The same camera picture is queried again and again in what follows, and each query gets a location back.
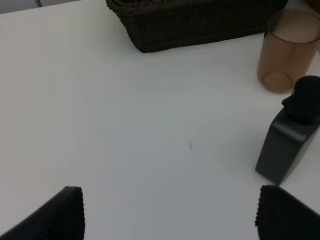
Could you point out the dark brown wicker basket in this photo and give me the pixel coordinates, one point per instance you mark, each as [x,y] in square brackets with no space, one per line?
[158,25]

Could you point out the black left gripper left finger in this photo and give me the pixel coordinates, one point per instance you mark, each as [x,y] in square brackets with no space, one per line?
[60,218]

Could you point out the dark green pump bottle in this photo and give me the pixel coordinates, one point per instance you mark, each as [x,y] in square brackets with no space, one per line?
[291,131]

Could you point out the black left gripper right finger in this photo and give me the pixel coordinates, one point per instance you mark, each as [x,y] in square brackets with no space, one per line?
[281,216]

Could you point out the brown translucent plastic cup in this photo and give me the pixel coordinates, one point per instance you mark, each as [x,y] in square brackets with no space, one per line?
[290,43]

